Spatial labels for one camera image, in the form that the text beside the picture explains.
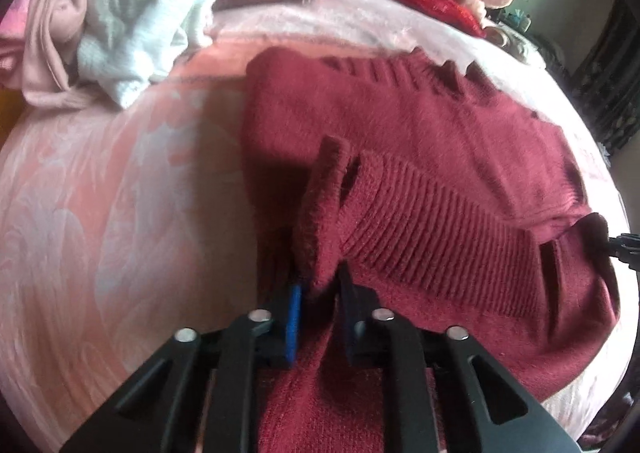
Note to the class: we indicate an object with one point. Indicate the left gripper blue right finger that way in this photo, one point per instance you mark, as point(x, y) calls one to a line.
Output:
point(356, 304)

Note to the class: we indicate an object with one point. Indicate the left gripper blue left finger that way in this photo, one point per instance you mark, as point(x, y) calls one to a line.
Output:
point(295, 294)

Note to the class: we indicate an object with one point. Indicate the dark red knit sweater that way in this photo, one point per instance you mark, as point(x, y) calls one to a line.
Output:
point(456, 204)

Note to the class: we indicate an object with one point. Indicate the pink patterned bed blanket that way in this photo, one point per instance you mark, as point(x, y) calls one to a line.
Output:
point(119, 226)

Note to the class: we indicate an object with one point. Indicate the bright red fabric item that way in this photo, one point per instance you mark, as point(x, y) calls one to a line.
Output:
point(449, 12)

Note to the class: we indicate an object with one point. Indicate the white light blue garment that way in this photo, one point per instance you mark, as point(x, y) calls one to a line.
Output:
point(129, 44)

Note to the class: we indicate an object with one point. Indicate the pale pink garment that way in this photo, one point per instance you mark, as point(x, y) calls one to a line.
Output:
point(39, 43)

